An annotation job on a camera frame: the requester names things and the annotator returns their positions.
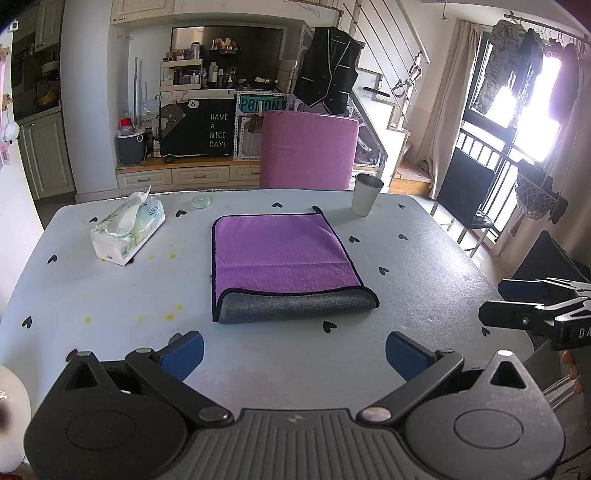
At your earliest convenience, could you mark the small round green lid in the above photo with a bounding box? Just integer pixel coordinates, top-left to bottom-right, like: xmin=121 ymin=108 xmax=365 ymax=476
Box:
xmin=191 ymin=195 xmax=211 ymax=210

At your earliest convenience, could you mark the cream drawer cabinet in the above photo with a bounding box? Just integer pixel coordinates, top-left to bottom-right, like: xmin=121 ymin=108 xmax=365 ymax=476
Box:
xmin=115 ymin=157 xmax=259 ymax=192

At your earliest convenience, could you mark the black folding chair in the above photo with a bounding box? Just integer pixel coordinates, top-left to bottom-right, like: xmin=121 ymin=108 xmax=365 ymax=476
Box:
xmin=430 ymin=148 xmax=495 ymax=257

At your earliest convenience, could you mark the teal potion sign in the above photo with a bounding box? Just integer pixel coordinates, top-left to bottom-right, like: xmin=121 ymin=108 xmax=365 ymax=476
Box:
xmin=236 ymin=93 xmax=287 ymax=115

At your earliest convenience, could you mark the pink upholstered chair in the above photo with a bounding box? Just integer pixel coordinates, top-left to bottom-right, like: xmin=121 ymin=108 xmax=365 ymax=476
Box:
xmin=259 ymin=111 xmax=360 ymax=190

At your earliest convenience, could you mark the beige curtain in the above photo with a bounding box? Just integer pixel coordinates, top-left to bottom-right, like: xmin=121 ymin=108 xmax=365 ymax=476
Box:
xmin=417 ymin=20 xmax=481 ymax=200

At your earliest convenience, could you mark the black hanging jacket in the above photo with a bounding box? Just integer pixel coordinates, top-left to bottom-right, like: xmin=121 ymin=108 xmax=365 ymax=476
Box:
xmin=294 ymin=27 xmax=362 ymax=115

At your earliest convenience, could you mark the black board have nice day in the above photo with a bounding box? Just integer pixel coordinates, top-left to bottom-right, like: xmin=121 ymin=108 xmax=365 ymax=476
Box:
xmin=159 ymin=97 xmax=235 ymax=157

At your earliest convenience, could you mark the soft tissue pack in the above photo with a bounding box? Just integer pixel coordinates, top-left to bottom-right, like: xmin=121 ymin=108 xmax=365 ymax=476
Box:
xmin=90 ymin=189 xmax=165 ymax=266

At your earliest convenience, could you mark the grey bucket with items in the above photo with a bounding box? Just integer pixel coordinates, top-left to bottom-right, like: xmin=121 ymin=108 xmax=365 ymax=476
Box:
xmin=116 ymin=117 xmax=146 ymax=166

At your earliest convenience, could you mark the white paper cup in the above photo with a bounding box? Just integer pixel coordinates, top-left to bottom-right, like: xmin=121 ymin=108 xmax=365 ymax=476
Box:
xmin=351 ymin=173 xmax=385 ymax=217

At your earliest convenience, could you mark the purple grey microfiber towel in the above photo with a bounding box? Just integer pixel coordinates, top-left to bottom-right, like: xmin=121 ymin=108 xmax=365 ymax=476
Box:
xmin=211 ymin=205 xmax=380 ymax=325

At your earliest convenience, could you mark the cream kitchen cabinet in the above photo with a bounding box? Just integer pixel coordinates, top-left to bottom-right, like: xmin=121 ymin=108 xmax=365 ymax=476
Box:
xmin=18 ymin=107 xmax=76 ymax=200

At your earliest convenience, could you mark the white shelf with bottles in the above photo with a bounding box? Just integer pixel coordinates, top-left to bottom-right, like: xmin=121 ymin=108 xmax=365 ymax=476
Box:
xmin=159 ymin=42 xmax=204 ymax=90

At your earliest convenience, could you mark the white round object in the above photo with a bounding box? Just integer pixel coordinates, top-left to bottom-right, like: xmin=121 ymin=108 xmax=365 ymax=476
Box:
xmin=0 ymin=365 xmax=35 ymax=479

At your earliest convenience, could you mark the person right hand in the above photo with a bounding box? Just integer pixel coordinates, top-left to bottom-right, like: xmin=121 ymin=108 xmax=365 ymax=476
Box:
xmin=561 ymin=350 xmax=583 ymax=395

